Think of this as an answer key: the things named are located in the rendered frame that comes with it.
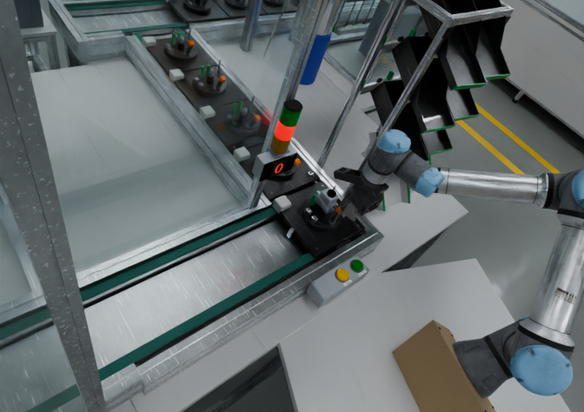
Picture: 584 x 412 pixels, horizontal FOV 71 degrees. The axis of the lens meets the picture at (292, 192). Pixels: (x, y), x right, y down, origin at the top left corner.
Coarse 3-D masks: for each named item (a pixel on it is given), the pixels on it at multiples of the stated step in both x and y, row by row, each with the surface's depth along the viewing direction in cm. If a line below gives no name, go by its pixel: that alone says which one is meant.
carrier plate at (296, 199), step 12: (300, 192) 147; (312, 192) 149; (300, 204) 143; (288, 216) 138; (300, 216) 140; (300, 228) 137; (336, 228) 141; (348, 228) 143; (360, 228) 144; (300, 240) 136; (312, 240) 135; (324, 240) 136; (336, 240) 138; (312, 252) 132; (324, 252) 135
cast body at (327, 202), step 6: (318, 192) 139; (324, 192) 134; (330, 192) 134; (318, 198) 137; (324, 198) 134; (330, 198) 133; (336, 198) 135; (318, 204) 138; (324, 204) 135; (330, 204) 136; (336, 204) 136; (324, 210) 136; (330, 210) 136
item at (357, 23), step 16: (352, 0) 208; (368, 0) 200; (384, 0) 194; (336, 16) 219; (352, 16) 211; (368, 16) 203; (384, 16) 197; (416, 16) 202; (336, 32) 222; (352, 32) 214; (368, 32) 206; (400, 32) 204; (416, 32) 214; (336, 48) 226; (352, 48) 218; (368, 48) 210; (352, 64) 221; (384, 64) 218
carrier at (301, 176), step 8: (296, 152) 160; (296, 168) 155; (304, 168) 156; (280, 176) 147; (288, 176) 149; (296, 176) 152; (304, 176) 153; (312, 176) 154; (264, 184) 145; (272, 184) 146; (280, 184) 147; (288, 184) 148; (296, 184) 149; (304, 184) 150; (264, 192) 143; (272, 192) 143; (280, 192) 144; (288, 192) 146; (272, 200) 143
